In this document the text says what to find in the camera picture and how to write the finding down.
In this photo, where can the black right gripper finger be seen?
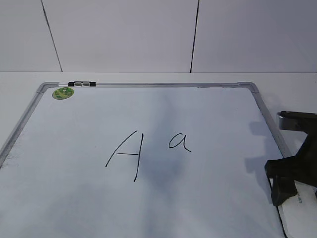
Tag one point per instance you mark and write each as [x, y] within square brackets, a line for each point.
[283, 188]

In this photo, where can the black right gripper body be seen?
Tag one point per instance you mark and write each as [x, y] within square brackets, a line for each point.
[301, 167]

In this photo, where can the white board eraser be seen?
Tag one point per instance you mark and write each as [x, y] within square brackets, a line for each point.
[296, 217]

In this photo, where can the white board with grey frame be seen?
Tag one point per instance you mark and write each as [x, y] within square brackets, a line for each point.
[158, 161]

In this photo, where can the round green sticker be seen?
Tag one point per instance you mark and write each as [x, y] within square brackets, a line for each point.
[63, 93]

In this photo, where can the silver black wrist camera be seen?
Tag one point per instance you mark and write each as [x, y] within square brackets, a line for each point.
[297, 121]

